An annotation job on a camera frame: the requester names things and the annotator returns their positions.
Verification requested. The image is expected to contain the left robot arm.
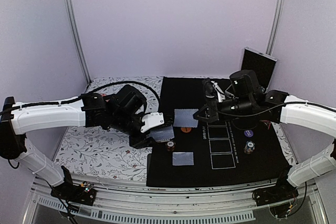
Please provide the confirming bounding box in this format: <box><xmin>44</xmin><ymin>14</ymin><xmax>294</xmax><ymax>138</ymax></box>
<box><xmin>1</xmin><ymin>81</ymin><xmax>164</xmax><ymax>200</ymax></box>

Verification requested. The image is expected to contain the purple small blind button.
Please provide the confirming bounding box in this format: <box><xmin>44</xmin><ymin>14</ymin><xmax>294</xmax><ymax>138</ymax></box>
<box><xmin>244</xmin><ymin>130</ymin><xmax>254</xmax><ymax>138</ymax></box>

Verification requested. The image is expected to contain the aluminium post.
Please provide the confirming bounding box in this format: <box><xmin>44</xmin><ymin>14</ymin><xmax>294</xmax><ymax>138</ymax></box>
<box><xmin>266</xmin><ymin>0</ymin><xmax>285</xmax><ymax>55</ymax></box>
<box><xmin>64</xmin><ymin>0</ymin><xmax>92</xmax><ymax>84</ymax></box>

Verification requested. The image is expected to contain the aluminium front rail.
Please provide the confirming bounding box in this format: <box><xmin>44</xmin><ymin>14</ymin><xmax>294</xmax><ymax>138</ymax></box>
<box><xmin>22</xmin><ymin>174</ymin><xmax>331</xmax><ymax>224</ymax></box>

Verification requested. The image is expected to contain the floral tablecloth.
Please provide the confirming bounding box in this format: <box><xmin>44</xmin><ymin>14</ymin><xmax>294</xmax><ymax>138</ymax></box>
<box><xmin>54</xmin><ymin>77</ymin><xmax>163</xmax><ymax>182</ymax></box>

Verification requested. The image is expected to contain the right aluminium post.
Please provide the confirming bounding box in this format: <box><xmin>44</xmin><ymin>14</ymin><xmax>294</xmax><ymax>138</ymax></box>
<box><xmin>266</xmin><ymin>0</ymin><xmax>285</xmax><ymax>55</ymax></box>

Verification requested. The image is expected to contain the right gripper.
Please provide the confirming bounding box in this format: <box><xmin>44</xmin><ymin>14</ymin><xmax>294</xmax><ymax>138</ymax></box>
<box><xmin>194</xmin><ymin>95</ymin><xmax>255</xmax><ymax>123</ymax></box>

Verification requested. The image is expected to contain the triangular all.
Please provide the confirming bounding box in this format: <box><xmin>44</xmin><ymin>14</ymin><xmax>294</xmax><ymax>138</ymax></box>
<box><xmin>262</xmin><ymin>121</ymin><xmax>271</xmax><ymax>130</ymax></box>

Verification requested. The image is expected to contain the blue card deck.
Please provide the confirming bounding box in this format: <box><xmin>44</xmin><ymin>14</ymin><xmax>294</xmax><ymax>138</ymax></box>
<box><xmin>149</xmin><ymin>126</ymin><xmax>175</xmax><ymax>143</ymax></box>

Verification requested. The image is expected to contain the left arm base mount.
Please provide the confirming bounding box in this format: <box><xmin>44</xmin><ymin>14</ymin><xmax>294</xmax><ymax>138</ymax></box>
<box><xmin>50</xmin><ymin>166</ymin><xmax>97</xmax><ymax>206</ymax></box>

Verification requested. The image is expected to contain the red black chip stack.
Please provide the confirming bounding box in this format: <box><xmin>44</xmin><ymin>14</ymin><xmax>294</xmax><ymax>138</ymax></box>
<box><xmin>166</xmin><ymin>141</ymin><xmax>175</xmax><ymax>152</ymax></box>

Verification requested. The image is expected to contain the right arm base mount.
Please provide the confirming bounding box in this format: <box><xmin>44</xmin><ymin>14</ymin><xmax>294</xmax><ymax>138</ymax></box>
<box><xmin>252</xmin><ymin>179</ymin><xmax>299</xmax><ymax>219</ymax></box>

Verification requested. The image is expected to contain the left aluminium post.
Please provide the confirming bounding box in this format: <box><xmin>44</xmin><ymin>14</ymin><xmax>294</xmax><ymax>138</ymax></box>
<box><xmin>64</xmin><ymin>0</ymin><xmax>92</xmax><ymax>84</ymax></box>

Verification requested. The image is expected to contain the black poker mat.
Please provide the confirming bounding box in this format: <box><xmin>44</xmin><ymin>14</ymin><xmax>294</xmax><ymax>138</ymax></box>
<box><xmin>145</xmin><ymin>76</ymin><xmax>289</xmax><ymax>188</ymax></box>

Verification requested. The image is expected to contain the blue white chip stack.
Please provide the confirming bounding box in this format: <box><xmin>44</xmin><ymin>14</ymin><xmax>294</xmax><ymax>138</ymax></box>
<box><xmin>244</xmin><ymin>141</ymin><xmax>255</xmax><ymax>154</ymax></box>

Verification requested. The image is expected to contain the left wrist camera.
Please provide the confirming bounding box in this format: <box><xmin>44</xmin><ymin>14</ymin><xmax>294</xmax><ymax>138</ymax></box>
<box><xmin>140</xmin><ymin>112</ymin><xmax>164</xmax><ymax>133</ymax></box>

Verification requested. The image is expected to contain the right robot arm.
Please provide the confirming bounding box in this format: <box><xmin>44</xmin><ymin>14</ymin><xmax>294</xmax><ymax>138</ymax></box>
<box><xmin>193</xmin><ymin>70</ymin><xmax>335</xmax><ymax>201</ymax></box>

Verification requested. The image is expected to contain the aluminium poker chip case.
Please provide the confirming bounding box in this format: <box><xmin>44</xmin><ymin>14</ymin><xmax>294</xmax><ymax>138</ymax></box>
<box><xmin>241</xmin><ymin>47</ymin><xmax>278</xmax><ymax>91</ymax></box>

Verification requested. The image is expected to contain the orange big blind button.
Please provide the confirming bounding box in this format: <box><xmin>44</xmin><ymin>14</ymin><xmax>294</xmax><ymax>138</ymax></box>
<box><xmin>181</xmin><ymin>127</ymin><xmax>192</xmax><ymax>133</ymax></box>

